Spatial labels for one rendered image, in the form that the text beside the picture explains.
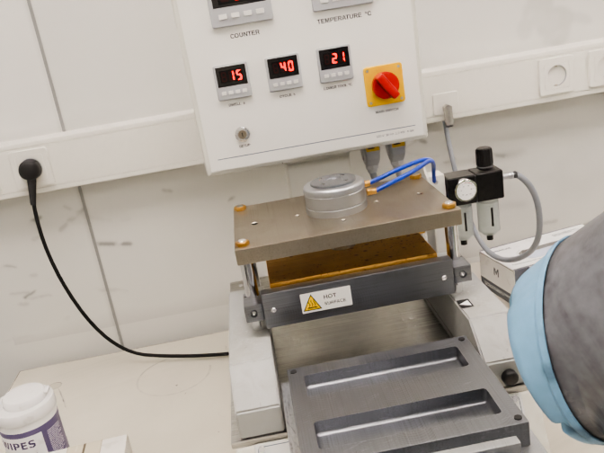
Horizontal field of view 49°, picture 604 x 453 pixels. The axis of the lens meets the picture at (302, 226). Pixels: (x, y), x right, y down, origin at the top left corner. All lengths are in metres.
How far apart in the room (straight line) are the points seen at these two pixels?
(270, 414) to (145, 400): 0.53
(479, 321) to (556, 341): 0.38
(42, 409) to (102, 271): 0.44
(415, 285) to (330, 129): 0.28
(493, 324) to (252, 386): 0.28
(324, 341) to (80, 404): 0.55
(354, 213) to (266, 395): 0.25
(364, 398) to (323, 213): 0.26
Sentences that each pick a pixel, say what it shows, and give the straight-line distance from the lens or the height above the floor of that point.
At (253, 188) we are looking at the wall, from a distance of 1.33.
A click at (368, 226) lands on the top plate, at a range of 0.78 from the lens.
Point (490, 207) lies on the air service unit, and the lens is 1.05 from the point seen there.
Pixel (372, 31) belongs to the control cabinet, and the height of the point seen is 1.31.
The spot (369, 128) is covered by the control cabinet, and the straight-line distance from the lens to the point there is 0.98.
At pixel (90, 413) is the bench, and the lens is 1.26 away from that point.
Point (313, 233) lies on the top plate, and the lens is 0.78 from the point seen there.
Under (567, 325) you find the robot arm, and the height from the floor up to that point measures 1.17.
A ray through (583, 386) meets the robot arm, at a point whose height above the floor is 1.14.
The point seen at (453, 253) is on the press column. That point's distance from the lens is 0.83.
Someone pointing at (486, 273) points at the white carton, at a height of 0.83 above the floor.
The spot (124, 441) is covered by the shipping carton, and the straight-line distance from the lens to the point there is 0.99.
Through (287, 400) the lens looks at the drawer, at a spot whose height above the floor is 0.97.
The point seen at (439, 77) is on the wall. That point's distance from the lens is 1.31.
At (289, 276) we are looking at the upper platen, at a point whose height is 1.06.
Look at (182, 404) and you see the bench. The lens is 1.20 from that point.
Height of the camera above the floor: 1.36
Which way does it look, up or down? 18 degrees down
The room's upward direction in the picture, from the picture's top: 9 degrees counter-clockwise
